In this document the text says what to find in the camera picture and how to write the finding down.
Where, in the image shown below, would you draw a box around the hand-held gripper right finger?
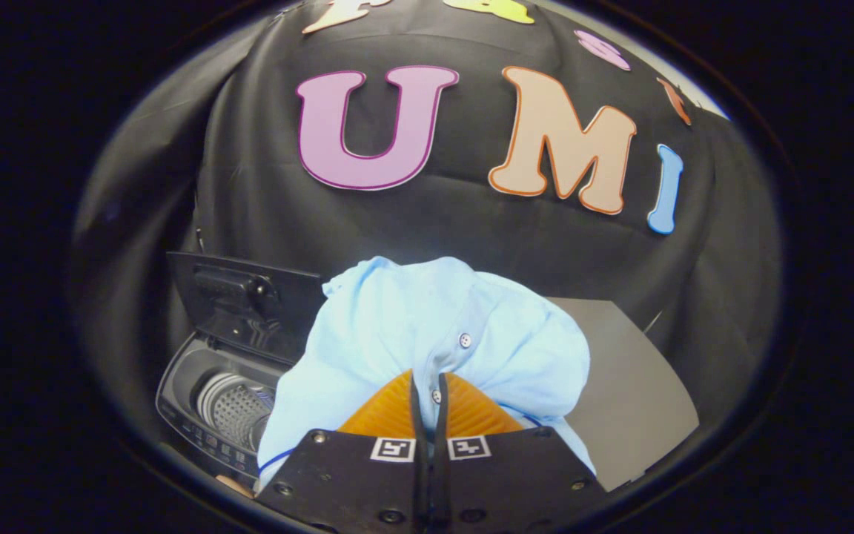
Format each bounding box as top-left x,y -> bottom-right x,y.
431,371 -> 609,534

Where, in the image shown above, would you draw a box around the grey washing machine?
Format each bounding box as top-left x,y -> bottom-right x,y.
155,330 -> 302,483

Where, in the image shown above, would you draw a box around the white cabinet with dark top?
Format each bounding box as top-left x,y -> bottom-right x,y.
546,297 -> 701,492

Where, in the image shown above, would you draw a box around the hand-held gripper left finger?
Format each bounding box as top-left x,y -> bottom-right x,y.
256,369 -> 432,534

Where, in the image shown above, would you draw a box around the light blue shirt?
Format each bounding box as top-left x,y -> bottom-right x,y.
256,256 -> 597,490

